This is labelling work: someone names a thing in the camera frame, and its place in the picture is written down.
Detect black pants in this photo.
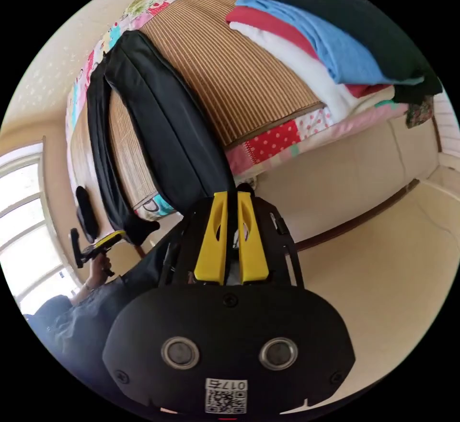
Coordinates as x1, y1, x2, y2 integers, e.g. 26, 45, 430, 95
85, 29, 239, 247

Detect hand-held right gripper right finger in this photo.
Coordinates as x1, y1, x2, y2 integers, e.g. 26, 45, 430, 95
237, 191, 270, 284

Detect bed with woven mat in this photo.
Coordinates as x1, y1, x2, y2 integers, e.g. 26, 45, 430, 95
64, 0, 410, 222

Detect person's left hand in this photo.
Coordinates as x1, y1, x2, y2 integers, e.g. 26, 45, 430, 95
86, 252, 115, 288

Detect person's left forearm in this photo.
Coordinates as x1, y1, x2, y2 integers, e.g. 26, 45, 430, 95
69, 278, 105, 308

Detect person's body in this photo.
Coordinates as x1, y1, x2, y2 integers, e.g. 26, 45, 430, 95
24, 222, 189, 399

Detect window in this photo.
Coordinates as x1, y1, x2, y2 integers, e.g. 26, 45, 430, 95
0, 141, 84, 317

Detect pile of clothes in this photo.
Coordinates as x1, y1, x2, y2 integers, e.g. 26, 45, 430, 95
218, 0, 445, 129

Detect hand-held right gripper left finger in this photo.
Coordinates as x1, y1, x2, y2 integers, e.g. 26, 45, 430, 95
194, 192, 229, 283

